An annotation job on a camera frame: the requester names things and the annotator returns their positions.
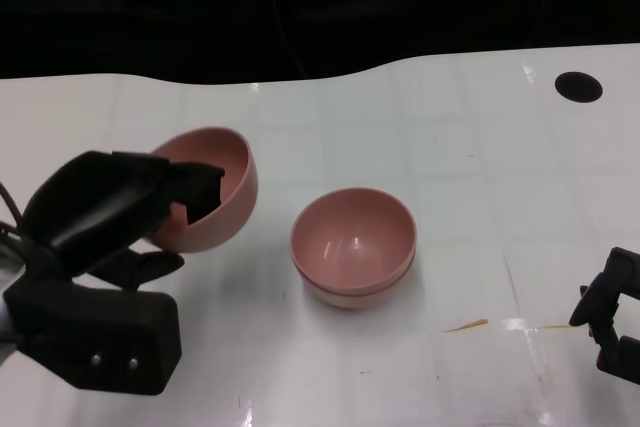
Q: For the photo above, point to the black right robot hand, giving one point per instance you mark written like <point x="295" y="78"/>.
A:
<point x="625" y="347"/>

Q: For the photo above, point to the black table grommet hole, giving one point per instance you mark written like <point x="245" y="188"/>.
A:
<point x="578" y="87"/>

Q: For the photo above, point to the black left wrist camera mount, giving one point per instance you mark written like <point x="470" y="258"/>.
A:
<point x="100" y="327"/>

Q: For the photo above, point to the black backdrop curtain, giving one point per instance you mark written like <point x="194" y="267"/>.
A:
<point x="150" y="7"/>

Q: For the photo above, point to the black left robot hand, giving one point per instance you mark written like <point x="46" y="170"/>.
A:
<point x="90" y="202"/>

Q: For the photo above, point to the pink plastic bowl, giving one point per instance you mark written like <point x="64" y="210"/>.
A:
<point x="355" y="237"/>
<point x="220" y="232"/>
<point x="350" y="301"/>

